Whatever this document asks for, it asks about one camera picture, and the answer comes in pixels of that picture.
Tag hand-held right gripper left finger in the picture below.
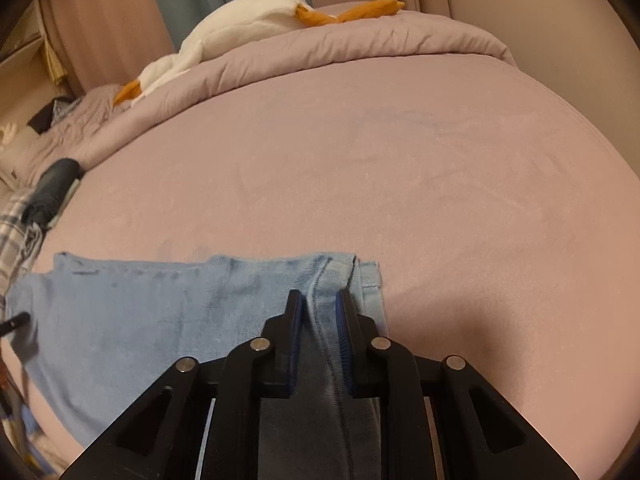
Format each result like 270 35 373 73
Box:
60 290 304 480

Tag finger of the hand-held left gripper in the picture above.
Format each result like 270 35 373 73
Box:
0 312 31 337

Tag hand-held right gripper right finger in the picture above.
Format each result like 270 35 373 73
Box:
336 289 581 480

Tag light blue denim pants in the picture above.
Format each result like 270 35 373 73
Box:
5 252 388 480

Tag plaid cloth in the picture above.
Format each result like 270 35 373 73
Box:
0 187 46 288

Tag light green folded cloth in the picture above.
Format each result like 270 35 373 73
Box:
49 179 84 230

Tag dark folded jeans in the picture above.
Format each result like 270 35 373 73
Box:
25 157 85 231

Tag bed with pink sheet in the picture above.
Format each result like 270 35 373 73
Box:
0 55 640 480

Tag black cloth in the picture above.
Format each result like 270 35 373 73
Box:
27 97 83 136

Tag yellow hanging cloth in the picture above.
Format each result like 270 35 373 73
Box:
42 35 69 87

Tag pink duvet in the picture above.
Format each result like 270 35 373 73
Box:
0 0 518 186

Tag white cubby shelf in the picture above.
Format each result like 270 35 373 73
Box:
0 0 66 92

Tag white goose plush toy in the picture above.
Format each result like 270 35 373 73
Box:
112 0 406 107

